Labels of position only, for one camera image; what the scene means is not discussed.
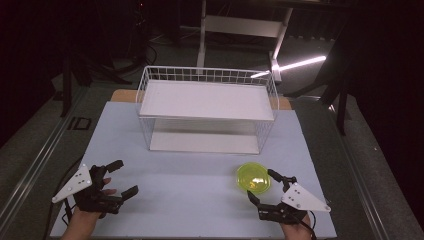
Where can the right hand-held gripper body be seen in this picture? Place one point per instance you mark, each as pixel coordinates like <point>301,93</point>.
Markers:
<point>293,203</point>

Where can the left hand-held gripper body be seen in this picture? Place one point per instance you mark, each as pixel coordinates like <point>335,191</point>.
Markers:
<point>87,193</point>

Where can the yellow-green plastic bowl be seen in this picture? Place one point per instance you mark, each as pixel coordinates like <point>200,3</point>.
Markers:
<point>253,178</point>

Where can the person's left hand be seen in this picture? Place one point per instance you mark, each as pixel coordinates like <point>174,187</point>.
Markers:
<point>87,218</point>

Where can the person's right hand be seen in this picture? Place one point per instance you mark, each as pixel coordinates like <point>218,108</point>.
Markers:
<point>296,230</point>

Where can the black floor socket plate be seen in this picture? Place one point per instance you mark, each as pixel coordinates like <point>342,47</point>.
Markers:
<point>79,123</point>

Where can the light blue table mat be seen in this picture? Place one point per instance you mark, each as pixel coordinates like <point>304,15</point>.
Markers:
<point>186,186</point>

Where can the black metal stand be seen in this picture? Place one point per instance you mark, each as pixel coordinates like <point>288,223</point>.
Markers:
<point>336,90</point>
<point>71,76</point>

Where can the white light strip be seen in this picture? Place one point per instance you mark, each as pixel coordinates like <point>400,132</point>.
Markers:
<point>288,66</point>

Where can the white metal stand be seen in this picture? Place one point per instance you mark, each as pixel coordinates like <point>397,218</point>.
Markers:
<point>240,33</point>

